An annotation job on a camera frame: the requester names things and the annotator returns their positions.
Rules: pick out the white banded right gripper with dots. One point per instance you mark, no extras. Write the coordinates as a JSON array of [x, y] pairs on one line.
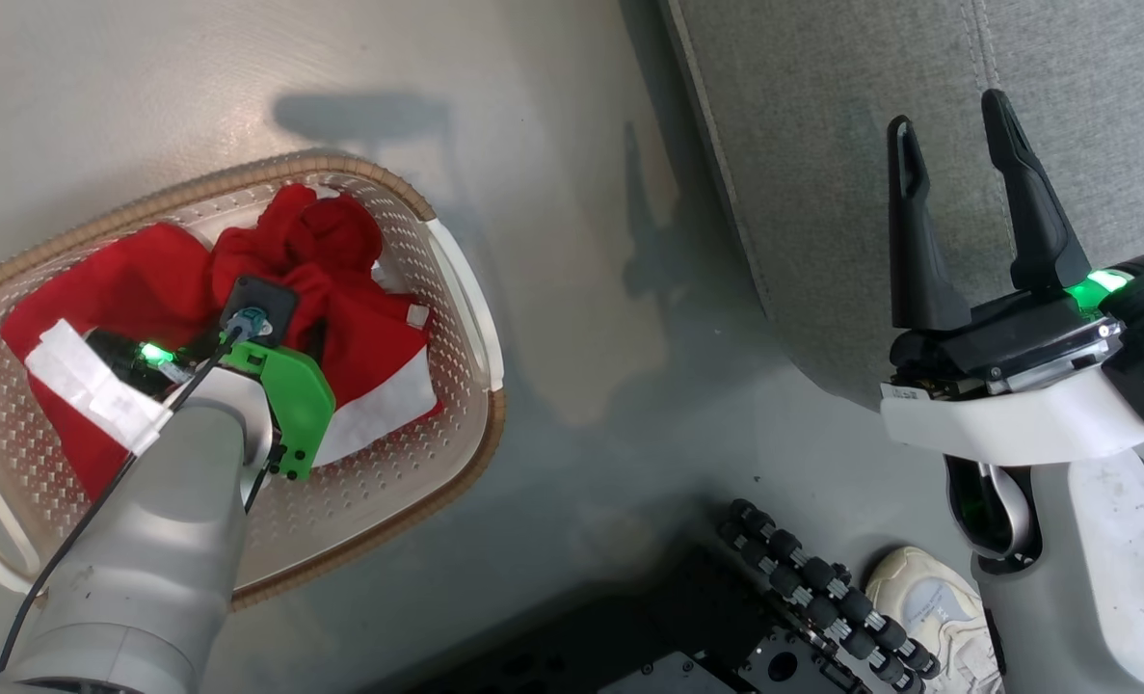
[[1015, 419]]

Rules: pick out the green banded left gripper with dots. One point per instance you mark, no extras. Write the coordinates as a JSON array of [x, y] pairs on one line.
[[297, 400]]

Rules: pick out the red and white garment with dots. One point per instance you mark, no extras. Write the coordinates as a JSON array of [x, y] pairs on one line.
[[350, 318]]

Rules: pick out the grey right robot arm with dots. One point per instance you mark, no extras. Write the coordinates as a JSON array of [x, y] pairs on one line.
[[1102, 578]]

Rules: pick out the white perforated laundry basket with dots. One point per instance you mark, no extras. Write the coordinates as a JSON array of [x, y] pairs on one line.
[[379, 501]]

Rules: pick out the white sneaker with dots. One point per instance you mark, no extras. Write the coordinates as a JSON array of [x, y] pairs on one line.
[[933, 602]]

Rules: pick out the black roller wheel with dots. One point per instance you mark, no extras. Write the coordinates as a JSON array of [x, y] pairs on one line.
[[822, 588]]

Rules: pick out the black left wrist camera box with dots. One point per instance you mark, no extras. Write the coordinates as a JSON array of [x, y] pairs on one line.
[[268, 294]]

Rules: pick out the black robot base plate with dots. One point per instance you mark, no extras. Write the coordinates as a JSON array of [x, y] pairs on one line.
[[629, 646]]

